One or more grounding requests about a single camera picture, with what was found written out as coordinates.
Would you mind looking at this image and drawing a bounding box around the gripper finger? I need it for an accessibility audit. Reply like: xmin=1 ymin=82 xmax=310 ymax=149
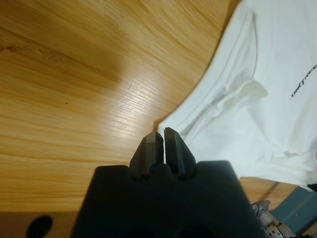
xmin=128 ymin=131 xmax=165 ymax=183
xmin=164 ymin=127 xmax=198 ymax=179

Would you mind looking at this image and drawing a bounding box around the white t-shirt with black print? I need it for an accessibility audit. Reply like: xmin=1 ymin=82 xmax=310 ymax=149
xmin=157 ymin=0 xmax=317 ymax=186

